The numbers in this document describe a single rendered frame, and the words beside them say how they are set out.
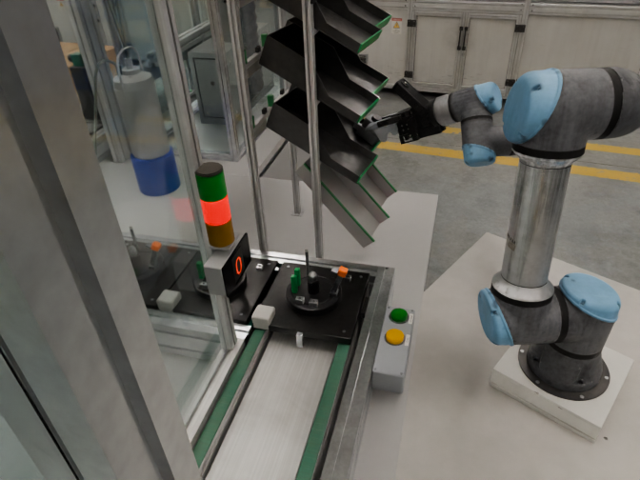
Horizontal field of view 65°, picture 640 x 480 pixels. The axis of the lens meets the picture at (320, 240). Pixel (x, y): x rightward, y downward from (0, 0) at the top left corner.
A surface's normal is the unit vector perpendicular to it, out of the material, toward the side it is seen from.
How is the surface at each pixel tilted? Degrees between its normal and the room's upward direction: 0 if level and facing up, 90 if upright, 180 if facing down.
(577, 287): 9
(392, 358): 0
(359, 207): 45
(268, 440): 0
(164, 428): 90
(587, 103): 67
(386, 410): 0
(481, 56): 90
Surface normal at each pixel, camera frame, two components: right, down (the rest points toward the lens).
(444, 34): -0.37, 0.55
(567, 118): 0.04, 0.46
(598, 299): 0.11, -0.81
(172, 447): 0.97, 0.12
